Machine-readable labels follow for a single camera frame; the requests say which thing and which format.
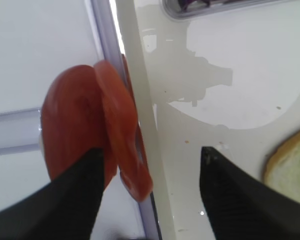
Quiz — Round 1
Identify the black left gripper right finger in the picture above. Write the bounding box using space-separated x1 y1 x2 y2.
199 146 300 240

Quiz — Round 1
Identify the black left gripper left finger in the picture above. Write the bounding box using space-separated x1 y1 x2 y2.
0 148 105 240

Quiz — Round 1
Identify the large tomato slice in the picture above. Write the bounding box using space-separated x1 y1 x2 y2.
41 65 118 186

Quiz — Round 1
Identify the bottom bun on tray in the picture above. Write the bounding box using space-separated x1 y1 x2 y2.
263 131 300 203

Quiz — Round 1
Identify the left upper clear pusher track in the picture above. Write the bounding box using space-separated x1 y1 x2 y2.
0 108 42 156

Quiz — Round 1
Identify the cream rectangular tray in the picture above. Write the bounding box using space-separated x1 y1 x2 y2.
110 0 300 240

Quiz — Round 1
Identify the clear plastic salad container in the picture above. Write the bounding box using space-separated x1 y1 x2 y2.
159 0 300 21

